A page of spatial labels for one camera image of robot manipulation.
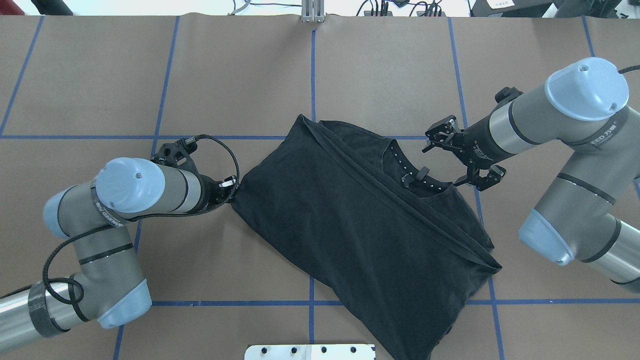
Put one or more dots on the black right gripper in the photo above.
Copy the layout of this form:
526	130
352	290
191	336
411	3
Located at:
477	142

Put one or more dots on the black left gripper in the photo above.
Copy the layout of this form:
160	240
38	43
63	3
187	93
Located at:
207	193

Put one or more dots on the black t-shirt with logo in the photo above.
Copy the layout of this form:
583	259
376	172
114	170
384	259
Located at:
402	251

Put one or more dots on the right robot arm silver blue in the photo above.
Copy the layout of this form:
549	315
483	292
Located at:
584	106

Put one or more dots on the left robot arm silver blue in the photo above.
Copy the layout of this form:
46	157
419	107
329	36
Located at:
95	273

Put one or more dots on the black box with label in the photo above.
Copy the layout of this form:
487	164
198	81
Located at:
510	8

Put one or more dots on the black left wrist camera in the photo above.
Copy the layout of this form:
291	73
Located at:
177	154

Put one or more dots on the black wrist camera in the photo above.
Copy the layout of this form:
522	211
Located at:
177	154
505	95

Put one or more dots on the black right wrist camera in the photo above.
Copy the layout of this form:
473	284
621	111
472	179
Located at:
505	95

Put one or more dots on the aluminium frame post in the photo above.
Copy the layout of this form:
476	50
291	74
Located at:
313	11

